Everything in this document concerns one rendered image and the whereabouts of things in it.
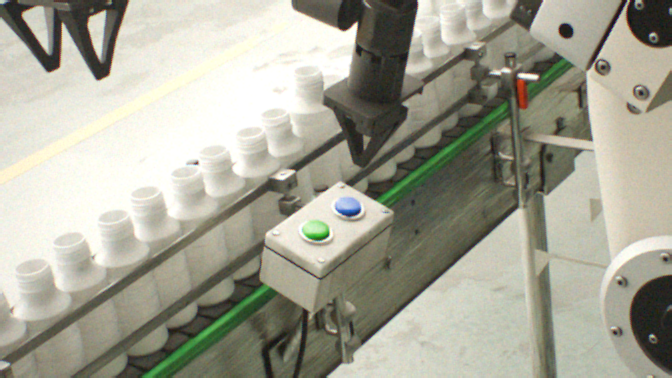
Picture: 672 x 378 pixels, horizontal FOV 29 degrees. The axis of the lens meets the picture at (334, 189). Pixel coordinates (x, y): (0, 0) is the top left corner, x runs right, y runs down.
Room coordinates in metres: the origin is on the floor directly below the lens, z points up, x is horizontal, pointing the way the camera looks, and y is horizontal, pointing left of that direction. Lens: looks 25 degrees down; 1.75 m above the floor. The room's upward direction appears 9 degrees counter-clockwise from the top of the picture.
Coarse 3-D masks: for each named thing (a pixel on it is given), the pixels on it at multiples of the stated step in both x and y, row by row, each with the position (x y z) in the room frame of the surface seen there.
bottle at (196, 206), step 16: (176, 176) 1.35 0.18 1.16; (192, 176) 1.33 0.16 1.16; (176, 192) 1.33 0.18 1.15; (192, 192) 1.33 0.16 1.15; (176, 208) 1.33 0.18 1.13; (192, 208) 1.32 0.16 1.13; (208, 208) 1.33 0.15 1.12; (192, 224) 1.31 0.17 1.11; (208, 240) 1.32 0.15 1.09; (224, 240) 1.34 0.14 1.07; (192, 256) 1.32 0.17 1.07; (208, 256) 1.32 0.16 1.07; (224, 256) 1.33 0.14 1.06; (192, 272) 1.32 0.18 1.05; (208, 272) 1.32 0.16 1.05; (224, 288) 1.32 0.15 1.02; (208, 304) 1.32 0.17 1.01
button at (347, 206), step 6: (342, 198) 1.30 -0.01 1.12; (348, 198) 1.30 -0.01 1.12; (336, 204) 1.29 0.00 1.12; (342, 204) 1.29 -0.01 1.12; (348, 204) 1.29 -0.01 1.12; (354, 204) 1.29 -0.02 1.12; (336, 210) 1.29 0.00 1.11; (342, 210) 1.28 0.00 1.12; (348, 210) 1.28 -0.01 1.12; (354, 210) 1.28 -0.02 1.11; (360, 210) 1.29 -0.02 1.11
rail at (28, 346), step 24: (504, 24) 1.83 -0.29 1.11; (432, 72) 1.68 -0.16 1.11; (432, 120) 1.67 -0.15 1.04; (336, 144) 1.50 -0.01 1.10; (408, 144) 1.62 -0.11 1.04; (288, 168) 1.43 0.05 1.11; (264, 192) 1.39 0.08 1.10; (216, 216) 1.32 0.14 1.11; (192, 240) 1.29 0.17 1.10; (264, 240) 1.38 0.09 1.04; (144, 264) 1.23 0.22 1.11; (240, 264) 1.34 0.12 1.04; (120, 288) 1.20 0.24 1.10; (72, 312) 1.15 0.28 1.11; (168, 312) 1.25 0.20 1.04; (48, 336) 1.12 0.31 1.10; (144, 336) 1.22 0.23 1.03; (0, 360) 1.08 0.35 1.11; (96, 360) 1.16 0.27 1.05
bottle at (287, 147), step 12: (276, 108) 1.50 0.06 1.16; (264, 120) 1.47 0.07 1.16; (276, 120) 1.46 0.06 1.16; (288, 120) 1.47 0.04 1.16; (276, 132) 1.46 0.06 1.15; (288, 132) 1.47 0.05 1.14; (276, 144) 1.46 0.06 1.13; (288, 144) 1.46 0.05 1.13; (300, 144) 1.47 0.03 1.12; (276, 156) 1.45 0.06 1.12; (288, 156) 1.45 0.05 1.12; (300, 156) 1.46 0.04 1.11; (300, 180) 1.46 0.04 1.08; (300, 192) 1.46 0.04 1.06
